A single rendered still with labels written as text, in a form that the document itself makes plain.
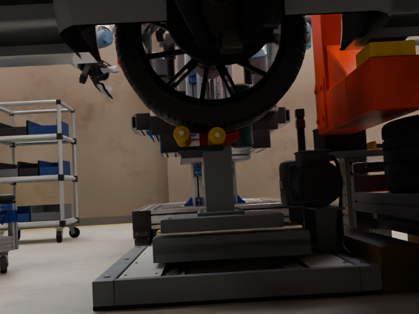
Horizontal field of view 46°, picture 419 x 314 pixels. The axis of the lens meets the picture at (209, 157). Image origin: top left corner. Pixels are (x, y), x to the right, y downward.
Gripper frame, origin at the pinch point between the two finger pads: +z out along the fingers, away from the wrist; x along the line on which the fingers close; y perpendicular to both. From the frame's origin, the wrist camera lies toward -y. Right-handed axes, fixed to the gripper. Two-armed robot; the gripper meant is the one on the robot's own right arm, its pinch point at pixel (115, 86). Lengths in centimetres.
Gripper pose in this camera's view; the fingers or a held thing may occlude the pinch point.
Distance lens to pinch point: 224.4
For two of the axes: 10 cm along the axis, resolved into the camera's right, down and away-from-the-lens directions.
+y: 4.7, -4.5, 7.6
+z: 8.2, 5.3, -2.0
